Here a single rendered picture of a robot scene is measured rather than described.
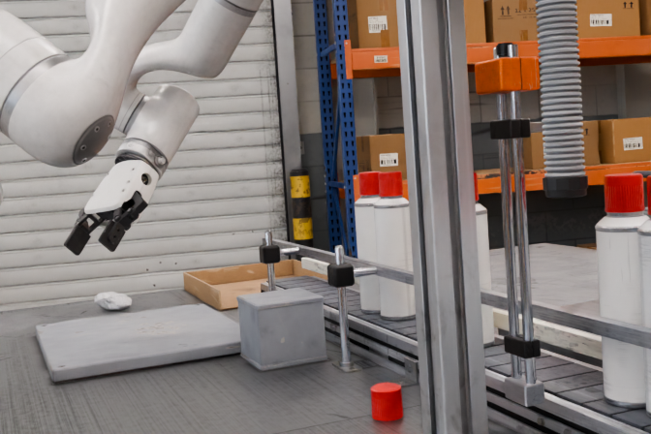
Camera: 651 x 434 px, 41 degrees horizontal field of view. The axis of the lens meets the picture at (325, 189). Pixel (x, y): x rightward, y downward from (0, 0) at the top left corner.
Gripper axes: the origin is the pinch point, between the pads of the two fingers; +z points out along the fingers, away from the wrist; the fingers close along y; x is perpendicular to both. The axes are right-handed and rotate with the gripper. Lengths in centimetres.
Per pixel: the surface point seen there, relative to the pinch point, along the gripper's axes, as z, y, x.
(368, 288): -5.1, -38.1, -22.1
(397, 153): -223, 151, -203
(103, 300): -6.1, 29.6, -23.7
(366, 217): -12.5, -39.5, -15.0
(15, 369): 21.1, 3.9, -2.1
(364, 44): -262, 157, -156
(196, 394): 20.7, -31.3, -7.2
